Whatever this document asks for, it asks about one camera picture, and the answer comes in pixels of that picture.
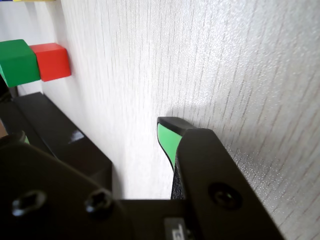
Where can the green cube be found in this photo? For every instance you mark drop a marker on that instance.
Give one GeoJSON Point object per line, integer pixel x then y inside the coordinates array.
{"type": "Point", "coordinates": [17, 65]}

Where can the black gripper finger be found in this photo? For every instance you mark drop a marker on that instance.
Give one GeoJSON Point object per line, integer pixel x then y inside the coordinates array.
{"type": "Point", "coordinates": [50, 187]}
{"type": "Point", "coordinates": [212, 175]}

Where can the red cube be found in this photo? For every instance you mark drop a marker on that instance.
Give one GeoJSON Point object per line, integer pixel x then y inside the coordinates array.
{"type": "Point", "coordinates": [53, 65]}

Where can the black open cardboard box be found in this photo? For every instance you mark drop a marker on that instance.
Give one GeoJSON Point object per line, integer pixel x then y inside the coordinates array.
{"type": "Point", "coordinates": [62, 140]}

